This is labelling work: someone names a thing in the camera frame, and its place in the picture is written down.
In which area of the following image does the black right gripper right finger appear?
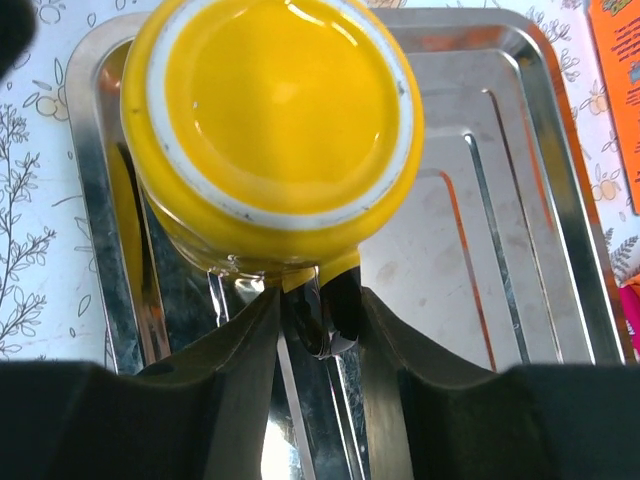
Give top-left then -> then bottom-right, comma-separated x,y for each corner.
359,290 -> 639,479

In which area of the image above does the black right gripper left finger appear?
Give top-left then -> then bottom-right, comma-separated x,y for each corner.
1,289 -> 280,479

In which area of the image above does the yellow mug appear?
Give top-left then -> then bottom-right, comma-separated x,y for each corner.
119,0 -> 426,354

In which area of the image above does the silver metal tray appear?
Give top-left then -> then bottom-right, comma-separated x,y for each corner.
64,7 -> 626,480

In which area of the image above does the pink orange box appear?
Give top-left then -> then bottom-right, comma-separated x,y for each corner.
619,275 -> 640,360

